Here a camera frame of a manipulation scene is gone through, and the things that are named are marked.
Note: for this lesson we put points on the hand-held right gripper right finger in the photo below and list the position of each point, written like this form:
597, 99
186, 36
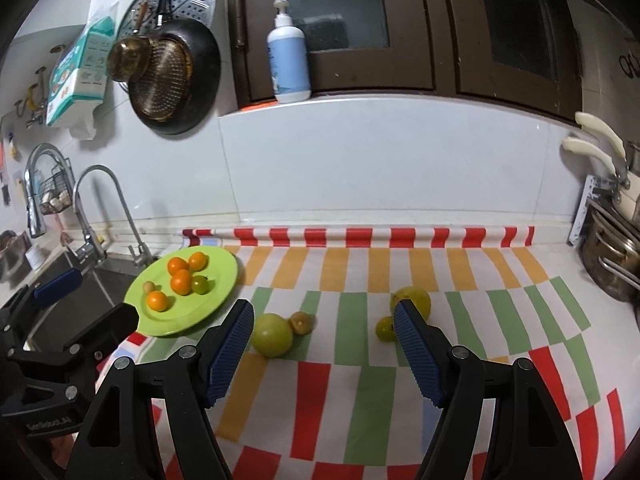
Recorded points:
420, 355

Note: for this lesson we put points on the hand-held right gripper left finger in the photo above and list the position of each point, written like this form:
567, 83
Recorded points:
227, 355

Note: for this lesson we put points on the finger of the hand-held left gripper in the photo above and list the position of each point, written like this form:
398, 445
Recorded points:
57, 281
110, 320

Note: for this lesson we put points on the small tan fruit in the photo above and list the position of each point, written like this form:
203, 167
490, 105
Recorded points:
148, 287

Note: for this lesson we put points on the medium orange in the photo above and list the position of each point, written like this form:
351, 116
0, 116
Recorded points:
177, 265
157, 301

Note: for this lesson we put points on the green plate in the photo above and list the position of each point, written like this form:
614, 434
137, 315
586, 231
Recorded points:
215, 300

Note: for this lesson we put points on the small green tomato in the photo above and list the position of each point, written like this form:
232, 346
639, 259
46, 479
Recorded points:
384, 330
201, 285

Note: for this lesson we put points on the large orange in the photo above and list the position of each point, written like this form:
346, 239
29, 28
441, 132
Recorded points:
181, 282

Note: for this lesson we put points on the small orange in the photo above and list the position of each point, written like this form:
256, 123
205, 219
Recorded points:
198, 260

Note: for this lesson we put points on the large green fruit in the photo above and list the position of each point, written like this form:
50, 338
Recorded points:
271, 336

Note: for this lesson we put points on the large yellow-green fruit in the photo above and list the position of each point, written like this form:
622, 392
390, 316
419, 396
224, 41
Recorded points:
415, 299

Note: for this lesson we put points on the striped colourful tablecloth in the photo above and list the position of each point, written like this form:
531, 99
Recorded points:
350, 385

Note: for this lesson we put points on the small brownish fruit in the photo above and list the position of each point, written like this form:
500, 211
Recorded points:
301, 323

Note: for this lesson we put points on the chrome pull-down faucet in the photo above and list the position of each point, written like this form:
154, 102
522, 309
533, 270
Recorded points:
32, 195

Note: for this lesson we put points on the chrome gooseneck faucet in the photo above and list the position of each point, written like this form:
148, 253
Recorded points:
125, 215

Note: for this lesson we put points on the green white paper package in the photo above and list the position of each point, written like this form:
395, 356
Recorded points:
77, 75

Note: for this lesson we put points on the large steel pot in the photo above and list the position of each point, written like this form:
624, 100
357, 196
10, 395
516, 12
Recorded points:
607, 260

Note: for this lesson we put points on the white dish rack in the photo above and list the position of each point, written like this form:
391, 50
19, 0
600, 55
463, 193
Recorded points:
582, 210

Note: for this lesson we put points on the brass strainer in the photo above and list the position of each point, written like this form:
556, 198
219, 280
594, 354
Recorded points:
160, 80

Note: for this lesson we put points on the copper strainer ladle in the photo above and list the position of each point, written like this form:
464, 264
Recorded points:
125, 60

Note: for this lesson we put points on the black frying pan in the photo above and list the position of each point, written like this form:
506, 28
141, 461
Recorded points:
205, 75

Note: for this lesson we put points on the white blue pump bottle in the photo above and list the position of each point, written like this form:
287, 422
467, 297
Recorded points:
289, 65

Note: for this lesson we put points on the dark brown window sash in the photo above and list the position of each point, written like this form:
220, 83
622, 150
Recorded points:
450, 35
260, 35

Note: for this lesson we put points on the black scissors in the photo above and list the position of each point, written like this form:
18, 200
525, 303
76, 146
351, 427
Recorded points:
629, 65

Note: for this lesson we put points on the brass wall hooks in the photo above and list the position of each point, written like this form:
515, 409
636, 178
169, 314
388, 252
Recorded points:
32, 100

